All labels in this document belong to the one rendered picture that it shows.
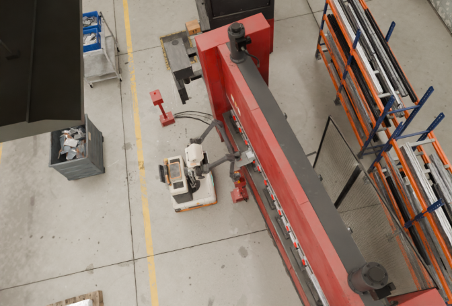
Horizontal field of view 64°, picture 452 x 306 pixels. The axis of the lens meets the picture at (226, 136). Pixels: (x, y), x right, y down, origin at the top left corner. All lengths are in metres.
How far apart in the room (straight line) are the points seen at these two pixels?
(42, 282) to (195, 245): 2.30
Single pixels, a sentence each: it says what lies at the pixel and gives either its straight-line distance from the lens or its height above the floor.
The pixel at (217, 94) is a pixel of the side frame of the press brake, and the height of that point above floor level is 1.38.
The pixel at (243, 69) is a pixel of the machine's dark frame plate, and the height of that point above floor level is 2.30.
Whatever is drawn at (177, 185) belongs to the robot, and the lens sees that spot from 5.03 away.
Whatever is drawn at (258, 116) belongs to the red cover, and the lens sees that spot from 3.63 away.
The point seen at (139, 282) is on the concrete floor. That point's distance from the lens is 5.72.
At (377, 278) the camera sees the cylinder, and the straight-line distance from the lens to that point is 2.78.
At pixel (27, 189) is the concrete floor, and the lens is 6.92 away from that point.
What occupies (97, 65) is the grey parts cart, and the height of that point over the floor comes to 0.33.
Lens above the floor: 5.42
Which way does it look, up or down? 62 degrees down
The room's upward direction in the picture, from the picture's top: 11 degrees counter-clockwise
